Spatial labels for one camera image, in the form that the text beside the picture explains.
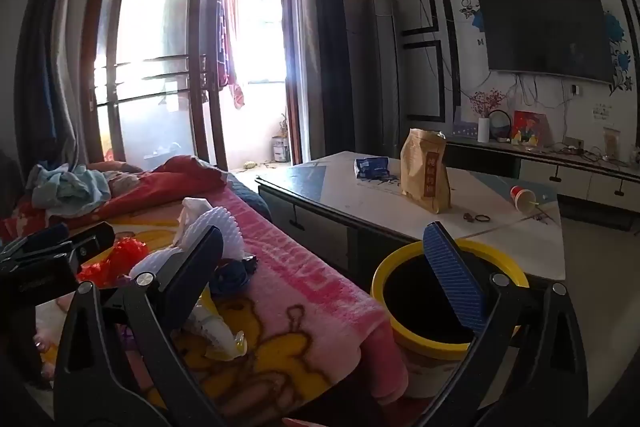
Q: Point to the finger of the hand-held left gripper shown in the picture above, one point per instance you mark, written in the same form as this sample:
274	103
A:
47	234
97	237

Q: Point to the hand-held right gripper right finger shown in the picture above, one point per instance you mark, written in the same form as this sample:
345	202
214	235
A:
450	277

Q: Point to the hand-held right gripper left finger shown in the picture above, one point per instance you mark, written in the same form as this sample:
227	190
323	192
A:
195	267

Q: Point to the red crinkled plastic wrapper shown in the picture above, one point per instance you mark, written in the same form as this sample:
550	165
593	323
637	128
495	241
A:
120	257

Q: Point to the clear plastic wrapper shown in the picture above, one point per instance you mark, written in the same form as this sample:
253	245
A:
220	332

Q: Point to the yellow rimmed trash bin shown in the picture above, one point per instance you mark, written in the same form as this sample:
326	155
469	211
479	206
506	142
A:
415	343

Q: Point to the person's left hand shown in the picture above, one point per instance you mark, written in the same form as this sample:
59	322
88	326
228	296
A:
44	357

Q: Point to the light blue cloth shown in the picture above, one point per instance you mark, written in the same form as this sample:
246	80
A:
75	189

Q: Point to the floral cloth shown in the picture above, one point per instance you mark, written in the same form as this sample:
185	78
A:
125	182

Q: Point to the red quilt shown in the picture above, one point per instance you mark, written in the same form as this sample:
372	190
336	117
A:
165	192

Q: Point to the blue quilted sofa cover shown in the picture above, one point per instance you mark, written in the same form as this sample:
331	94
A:
247	194

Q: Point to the red paper cup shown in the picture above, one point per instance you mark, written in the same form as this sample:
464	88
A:
522	198

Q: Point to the brown paper bag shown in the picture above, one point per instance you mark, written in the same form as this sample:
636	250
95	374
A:
425	172

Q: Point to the pink cartoon printed blanket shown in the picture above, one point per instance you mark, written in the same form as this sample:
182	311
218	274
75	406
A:
310	287

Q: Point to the white topped coffee table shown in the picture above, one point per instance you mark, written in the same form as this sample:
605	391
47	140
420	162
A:
350	197

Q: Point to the blue snack packet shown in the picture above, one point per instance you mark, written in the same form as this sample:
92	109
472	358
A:
371	168

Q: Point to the white paint bucket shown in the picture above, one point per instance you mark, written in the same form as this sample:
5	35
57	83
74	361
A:
280	151

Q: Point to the purple box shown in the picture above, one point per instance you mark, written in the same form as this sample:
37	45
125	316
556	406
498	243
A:
464	129

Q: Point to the white vase with red flowers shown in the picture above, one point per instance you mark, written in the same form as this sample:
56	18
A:
482	130

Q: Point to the white television cabinet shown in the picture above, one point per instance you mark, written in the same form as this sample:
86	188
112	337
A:
575	177

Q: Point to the red framed picture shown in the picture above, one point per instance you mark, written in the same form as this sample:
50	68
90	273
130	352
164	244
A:
530	129

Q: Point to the dark blue curtain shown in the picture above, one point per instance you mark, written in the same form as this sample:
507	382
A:
332	57
45	57

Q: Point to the brown framed sliding door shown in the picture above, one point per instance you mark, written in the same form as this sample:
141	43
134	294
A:
205	57

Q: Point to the clear bag on cabinet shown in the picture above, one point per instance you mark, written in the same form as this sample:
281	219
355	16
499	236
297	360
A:
611	142

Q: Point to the grey standing air conditioner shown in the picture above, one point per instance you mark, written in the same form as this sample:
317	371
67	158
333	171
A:
385	72

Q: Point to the hanging clothes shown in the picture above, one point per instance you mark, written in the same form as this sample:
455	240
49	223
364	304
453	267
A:
231	52

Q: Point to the white paper wall notice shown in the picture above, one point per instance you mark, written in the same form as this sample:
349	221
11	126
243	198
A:
602	111

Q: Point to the white wall charger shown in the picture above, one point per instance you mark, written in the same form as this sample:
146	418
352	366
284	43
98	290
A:
575	90

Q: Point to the black wall television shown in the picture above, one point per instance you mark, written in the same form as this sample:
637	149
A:
545	34

